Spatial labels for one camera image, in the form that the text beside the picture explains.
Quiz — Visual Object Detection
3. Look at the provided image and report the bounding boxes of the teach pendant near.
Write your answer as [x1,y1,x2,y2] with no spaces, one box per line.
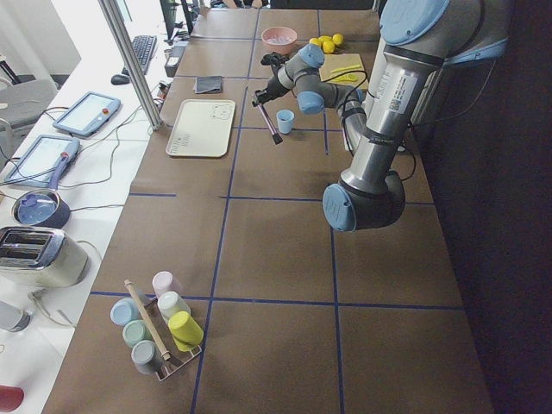
[4,135,80,188]

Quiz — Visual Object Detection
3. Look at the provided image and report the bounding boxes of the wooden cutting board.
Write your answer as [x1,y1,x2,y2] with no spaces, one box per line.
[320,53,368,91]

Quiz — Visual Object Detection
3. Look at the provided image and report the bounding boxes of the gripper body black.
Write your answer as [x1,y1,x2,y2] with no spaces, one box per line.
[260,53,293,102]

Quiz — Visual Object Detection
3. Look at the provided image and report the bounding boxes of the yellow cup in rack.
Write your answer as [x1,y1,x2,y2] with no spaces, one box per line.
[168,310,204,351]

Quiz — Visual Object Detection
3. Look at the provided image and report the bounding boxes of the white cup in rack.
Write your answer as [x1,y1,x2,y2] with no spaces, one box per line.
[157,291,191,323]

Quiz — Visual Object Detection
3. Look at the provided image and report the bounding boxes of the black computer mouse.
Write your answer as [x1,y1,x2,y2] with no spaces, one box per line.
[110,73,130,85]

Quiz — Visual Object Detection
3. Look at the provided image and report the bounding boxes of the cream bear tray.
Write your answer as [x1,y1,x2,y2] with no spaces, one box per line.
[166,99,235,158]

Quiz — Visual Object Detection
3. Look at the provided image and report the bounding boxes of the black keyboard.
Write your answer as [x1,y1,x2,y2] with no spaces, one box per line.
[132,34,157,74]

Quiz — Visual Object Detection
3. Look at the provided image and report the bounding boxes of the red cup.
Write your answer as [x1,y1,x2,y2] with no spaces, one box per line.
[0,385,25,413]

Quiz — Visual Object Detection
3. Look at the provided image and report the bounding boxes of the blue saucepan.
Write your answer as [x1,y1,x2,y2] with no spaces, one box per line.
[11,152,71,229]

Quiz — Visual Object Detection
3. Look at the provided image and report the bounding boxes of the lemon slices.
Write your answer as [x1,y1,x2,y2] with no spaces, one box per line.
[331,73,358,83]

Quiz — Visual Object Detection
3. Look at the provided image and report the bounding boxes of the aluminium frame post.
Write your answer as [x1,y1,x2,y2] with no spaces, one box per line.
[98,0,163,131]

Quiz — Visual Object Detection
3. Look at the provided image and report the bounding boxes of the grey folded cloth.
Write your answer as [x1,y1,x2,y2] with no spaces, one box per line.
[193,76,223,94]

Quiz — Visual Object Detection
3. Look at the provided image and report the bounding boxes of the light blue cup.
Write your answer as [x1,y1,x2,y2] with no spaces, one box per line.
[276,110,295,135]

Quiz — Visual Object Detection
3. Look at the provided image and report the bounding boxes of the teach pendant far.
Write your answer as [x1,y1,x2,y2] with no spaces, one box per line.
[53,91,121,137]

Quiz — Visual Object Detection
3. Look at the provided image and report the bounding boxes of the teach pendant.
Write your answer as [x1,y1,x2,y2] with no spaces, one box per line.
[4,135,80,188]
[53,91,121,137]

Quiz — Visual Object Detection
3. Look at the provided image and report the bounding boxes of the pink cup in rack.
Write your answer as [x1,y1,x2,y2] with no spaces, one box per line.
[152,271,184,297]

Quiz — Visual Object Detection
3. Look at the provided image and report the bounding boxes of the yellow plastic knife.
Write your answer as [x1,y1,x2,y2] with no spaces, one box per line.
[330,64,361,73]

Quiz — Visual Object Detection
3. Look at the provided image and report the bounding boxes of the grey cup in rack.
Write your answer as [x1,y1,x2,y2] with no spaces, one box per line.
[131,340,163,374]

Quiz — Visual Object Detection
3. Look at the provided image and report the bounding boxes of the pink bowl of ice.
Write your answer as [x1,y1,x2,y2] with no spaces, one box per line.
[261,27,298,54]

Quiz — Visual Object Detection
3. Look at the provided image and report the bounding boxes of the blue cup in rack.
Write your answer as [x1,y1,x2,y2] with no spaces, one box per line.
[110,298,141,327]

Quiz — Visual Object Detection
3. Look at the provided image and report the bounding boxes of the green cup in rack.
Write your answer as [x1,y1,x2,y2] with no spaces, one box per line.
[122,319,152,348]

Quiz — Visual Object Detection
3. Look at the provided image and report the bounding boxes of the white wire cup rack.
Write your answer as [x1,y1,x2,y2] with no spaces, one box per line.
[143,298,203,381]

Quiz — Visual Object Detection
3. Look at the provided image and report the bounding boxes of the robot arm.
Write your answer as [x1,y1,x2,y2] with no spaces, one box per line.
[253,1,513,232]

